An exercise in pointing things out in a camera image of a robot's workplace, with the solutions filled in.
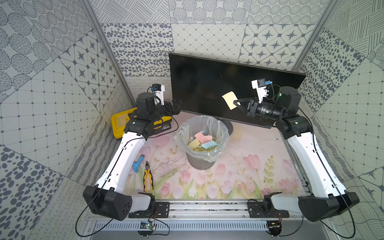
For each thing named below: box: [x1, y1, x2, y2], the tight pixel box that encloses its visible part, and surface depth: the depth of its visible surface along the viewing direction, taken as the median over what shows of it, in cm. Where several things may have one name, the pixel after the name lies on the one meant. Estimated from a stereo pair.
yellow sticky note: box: [221, 91, 241, 111], surface depth 63 cm
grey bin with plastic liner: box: [174, 115, 233, 170], surface depth 79 cm
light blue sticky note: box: [201, 140, 218, 150], surface depth 75 cm
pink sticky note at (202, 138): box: [194, 131, 208, 144], surface depth 81 cm
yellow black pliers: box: [143, 160, 154, 192], surface depth 85 cm
